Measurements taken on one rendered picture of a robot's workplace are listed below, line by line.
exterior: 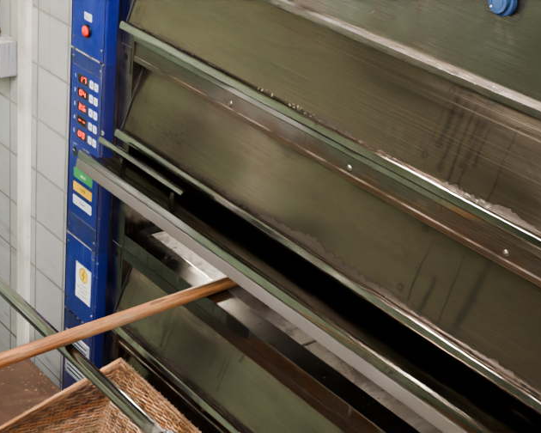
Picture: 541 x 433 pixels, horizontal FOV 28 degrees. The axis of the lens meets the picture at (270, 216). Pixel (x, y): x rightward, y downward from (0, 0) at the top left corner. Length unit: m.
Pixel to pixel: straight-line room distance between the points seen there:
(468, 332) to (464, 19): 0.52
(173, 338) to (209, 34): 0.77
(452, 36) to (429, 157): 0.20
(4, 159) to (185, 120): 0.93
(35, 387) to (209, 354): 0.79
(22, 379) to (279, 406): 1.05
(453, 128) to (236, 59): 0.55
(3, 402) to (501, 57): 1.87
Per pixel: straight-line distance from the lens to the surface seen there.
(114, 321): 2.31
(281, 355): 2.29
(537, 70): 1.71
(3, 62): 3.01
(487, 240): 1.81
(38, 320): 2.36
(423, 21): 1.84
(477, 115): 1.80
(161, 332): 2.66
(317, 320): 1.94
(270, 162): 2.19
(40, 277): 3.17
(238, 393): 2.46
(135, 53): 2.52
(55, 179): 2.95
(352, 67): 1.97
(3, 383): 3.20
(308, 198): 2.11
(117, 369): 2.82
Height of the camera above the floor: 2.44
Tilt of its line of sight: 26 degrees down
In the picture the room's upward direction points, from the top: 7 degrees clockwise
